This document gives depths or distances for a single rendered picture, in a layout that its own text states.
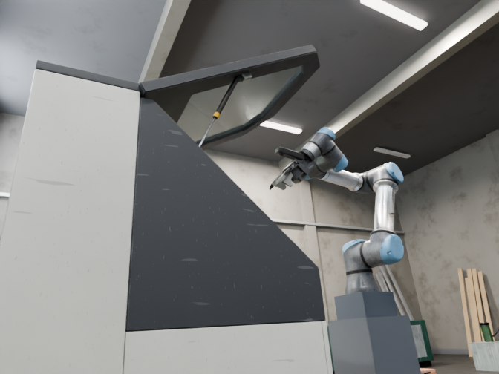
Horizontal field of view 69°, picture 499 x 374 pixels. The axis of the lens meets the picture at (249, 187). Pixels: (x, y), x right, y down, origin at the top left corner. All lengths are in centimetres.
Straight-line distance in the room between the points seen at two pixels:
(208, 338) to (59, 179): 55
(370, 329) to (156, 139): 107
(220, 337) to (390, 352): 82
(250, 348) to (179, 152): 58
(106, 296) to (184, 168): 41
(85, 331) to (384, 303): 118
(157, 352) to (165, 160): 51
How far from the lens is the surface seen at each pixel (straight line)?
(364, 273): 170
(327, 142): 157
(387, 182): 184
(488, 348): 732
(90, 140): 107
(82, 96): 114
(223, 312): 102
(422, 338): 820
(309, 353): 114
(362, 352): 161
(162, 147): 110
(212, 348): 101
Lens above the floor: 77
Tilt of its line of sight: 22 degrees up
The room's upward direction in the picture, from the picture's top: 4 degrees counter-clockwise
